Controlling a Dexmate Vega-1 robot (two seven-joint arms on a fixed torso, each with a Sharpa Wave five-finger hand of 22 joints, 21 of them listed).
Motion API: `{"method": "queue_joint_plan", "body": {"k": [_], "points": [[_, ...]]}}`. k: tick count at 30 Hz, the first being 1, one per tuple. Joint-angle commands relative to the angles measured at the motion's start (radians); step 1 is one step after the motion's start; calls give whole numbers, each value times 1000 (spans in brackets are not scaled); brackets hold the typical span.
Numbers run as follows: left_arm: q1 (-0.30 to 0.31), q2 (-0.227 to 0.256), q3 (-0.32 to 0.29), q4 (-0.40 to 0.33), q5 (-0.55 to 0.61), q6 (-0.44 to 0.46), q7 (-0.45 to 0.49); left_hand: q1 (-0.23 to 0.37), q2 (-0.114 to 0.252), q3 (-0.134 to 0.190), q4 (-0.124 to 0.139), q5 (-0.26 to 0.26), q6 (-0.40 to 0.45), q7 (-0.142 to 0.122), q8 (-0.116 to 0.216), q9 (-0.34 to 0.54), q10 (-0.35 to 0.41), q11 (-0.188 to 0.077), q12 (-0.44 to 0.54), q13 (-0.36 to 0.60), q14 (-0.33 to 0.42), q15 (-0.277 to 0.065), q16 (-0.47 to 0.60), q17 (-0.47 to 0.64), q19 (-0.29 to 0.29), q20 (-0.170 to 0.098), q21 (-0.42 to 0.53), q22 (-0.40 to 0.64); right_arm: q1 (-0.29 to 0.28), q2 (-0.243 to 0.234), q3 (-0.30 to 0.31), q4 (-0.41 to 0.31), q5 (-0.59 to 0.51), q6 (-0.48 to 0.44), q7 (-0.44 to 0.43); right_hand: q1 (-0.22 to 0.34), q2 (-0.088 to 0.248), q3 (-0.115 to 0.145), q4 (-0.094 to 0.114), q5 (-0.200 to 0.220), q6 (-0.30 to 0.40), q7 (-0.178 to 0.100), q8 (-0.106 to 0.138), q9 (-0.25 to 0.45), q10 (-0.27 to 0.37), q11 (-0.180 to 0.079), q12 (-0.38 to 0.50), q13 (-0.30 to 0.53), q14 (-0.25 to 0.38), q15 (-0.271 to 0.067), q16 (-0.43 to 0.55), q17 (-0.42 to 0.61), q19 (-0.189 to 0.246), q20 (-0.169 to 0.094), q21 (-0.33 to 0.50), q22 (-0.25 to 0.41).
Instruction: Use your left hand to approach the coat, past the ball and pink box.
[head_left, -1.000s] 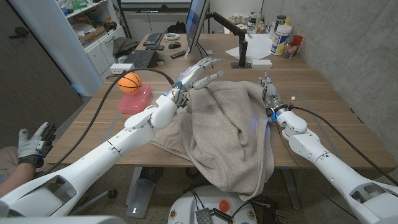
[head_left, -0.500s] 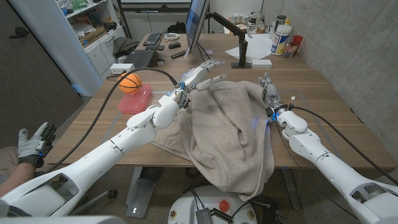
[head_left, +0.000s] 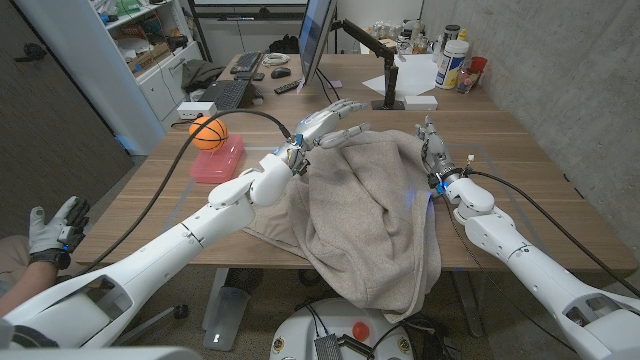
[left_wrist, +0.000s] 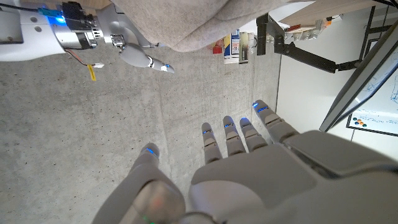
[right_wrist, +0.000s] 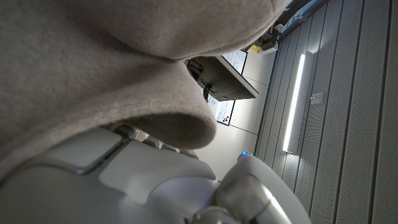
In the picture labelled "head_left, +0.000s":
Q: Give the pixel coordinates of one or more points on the person's gloved hand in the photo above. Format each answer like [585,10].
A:
[46,235]

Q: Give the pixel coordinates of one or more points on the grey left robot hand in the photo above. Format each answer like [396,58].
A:
[320,127]

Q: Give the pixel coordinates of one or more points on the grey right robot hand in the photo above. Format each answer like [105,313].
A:
[437,155]

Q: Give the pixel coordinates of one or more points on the person's bare forearm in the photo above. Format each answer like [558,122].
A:
[25,287]

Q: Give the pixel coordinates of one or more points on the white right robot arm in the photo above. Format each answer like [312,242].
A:
[540,280]

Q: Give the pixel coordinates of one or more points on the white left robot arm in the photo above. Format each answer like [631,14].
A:
[150,260]

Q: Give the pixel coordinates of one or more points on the small white box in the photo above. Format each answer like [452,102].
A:
[420,102]

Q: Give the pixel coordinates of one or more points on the beige coat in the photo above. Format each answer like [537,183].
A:
[360,215]

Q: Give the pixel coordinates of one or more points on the pink plastic box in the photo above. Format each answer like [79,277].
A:
[217,162]

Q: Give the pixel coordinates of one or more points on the white power box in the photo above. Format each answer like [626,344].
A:
[196,110]

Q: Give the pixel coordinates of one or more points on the cardboard box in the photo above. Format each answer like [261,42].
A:
[150,59]

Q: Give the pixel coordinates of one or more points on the beige trousers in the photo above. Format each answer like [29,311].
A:
[10,255]

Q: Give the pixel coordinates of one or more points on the purple sticky note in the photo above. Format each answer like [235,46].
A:
[335,84]

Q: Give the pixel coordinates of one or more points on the black remote control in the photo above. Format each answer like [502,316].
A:
[287,86]

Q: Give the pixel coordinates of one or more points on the black computer mouse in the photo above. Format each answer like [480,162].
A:
[280,72]

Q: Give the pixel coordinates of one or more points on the clear glass jar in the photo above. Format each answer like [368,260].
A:
[466,81]

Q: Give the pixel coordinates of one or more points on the white paper sheet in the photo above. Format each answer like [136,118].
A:
[410,75]

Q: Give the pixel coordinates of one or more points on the black phone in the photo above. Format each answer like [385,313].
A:
[249,76]

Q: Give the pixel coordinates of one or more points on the black bag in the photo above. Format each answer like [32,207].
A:
[284,45]

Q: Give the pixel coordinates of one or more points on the white canister with blue label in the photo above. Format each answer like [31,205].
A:
[451,65]

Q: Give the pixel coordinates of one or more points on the computer monitor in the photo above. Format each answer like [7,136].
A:
[315,35]

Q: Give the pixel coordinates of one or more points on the black laptop keyboard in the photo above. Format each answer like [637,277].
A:
[227,94]

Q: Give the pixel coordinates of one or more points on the black desktop keyboard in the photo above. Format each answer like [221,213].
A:
[246,62]

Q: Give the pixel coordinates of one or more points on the red cup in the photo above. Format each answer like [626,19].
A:
[479,64]

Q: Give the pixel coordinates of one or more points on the orange basketball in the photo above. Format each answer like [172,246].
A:
[207,134]

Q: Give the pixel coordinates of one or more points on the yellow bottle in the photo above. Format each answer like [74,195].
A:
[462,35]

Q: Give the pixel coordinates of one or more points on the white robot chest cover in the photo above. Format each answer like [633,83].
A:
[100,354]

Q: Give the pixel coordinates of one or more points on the grey-green cloth bundle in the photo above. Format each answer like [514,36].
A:
[200,74]

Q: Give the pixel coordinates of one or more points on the grey table leg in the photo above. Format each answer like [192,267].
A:
[467,305]

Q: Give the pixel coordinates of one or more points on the white shelf cabinet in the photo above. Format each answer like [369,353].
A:
[90,75]

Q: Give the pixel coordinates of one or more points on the red emergency button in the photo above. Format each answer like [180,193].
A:
[361,331]

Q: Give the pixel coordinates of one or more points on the grey table foot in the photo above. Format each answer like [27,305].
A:
[225,315]

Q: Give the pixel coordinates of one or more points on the white robot torso base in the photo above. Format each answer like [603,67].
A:
[300,325]

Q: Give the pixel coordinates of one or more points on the grey metal heatsink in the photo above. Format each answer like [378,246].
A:
[327,347]

